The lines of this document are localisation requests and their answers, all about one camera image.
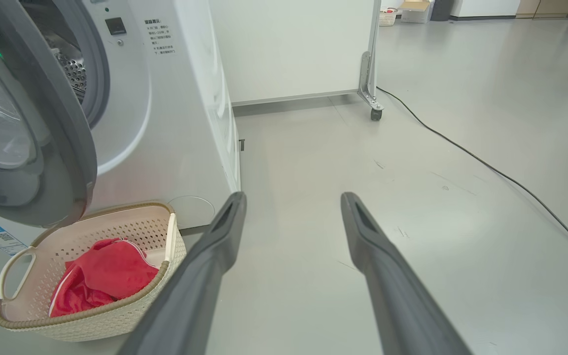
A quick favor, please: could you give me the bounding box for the printed warning text label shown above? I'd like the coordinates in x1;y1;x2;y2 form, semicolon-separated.
143;19;176;55

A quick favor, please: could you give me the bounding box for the blue energy label sticker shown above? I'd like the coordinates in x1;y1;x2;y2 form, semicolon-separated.
0;226;28;256

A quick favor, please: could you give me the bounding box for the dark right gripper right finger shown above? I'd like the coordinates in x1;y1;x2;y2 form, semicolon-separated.
340;191;473;355

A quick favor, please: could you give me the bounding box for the cream perforated laundry basket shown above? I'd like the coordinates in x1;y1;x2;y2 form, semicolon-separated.
0;202;187;343

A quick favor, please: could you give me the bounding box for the cardboard box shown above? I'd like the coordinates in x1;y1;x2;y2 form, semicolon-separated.
400;0;432;24

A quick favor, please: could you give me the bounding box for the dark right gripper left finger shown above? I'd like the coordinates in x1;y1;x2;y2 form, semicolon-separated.
118;191;248;355

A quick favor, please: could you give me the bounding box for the white front-load washing machine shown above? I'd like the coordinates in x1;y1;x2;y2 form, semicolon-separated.
0;0;241;257

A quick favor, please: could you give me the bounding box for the white cabinet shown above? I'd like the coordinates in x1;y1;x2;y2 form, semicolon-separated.
449;0;521;20

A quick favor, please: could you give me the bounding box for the dark bin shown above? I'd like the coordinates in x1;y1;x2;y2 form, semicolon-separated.
430;0;455;22

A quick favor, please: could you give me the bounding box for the metal partition leg bracket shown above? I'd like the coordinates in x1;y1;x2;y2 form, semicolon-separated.
358;0;384;111

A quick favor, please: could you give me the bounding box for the black door lock slot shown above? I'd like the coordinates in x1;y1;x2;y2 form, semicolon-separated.
105;17;127;36

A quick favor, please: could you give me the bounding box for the stainless steel washing machine drum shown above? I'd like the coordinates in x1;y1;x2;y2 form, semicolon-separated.
20;0;90;104

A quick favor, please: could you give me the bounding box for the red clothing with white trim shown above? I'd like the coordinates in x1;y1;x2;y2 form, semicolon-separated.
49;238;160;318

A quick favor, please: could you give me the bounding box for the black floor cable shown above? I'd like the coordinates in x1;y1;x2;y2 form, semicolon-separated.
377;87;568;262

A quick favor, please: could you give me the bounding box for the round filter cover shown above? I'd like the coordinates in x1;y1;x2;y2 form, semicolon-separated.
168;196;215;230

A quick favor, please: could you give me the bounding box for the black-rimmed glass washer door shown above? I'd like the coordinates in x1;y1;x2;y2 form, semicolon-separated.
0;0;98;228

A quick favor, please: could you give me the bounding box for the white partition panel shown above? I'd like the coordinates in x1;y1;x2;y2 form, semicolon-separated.
209;0;381;107

